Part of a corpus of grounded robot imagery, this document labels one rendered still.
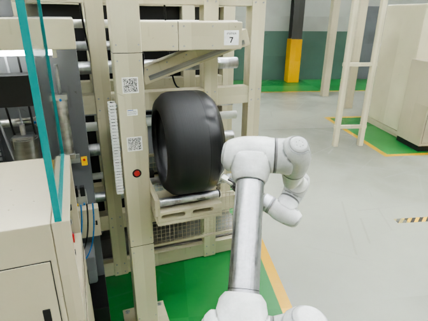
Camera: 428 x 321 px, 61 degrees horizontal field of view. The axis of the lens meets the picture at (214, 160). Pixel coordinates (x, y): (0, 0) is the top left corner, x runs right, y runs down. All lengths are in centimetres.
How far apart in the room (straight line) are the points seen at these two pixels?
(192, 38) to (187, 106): 45
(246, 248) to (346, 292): 177
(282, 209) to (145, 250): 82
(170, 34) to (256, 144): 97
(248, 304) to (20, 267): 66
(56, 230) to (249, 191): 61
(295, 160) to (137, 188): 95
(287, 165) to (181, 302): 160
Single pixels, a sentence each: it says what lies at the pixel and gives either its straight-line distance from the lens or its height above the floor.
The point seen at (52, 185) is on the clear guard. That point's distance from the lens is 108.
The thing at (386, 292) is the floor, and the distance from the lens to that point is 300.
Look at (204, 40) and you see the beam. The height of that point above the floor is 169.
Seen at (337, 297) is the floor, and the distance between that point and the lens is 283.
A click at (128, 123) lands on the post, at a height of 133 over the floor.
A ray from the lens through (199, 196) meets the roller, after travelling 196.
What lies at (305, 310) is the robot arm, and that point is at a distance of 117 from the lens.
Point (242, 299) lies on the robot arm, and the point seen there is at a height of 104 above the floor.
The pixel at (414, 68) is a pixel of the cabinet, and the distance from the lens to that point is 615.
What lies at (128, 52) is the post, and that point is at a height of 166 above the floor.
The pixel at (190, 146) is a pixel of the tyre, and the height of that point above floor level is 124.
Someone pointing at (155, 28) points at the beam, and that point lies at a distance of 203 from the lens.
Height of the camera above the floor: 182
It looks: 22 degrees down
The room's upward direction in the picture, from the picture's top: 1 degrees clockwise
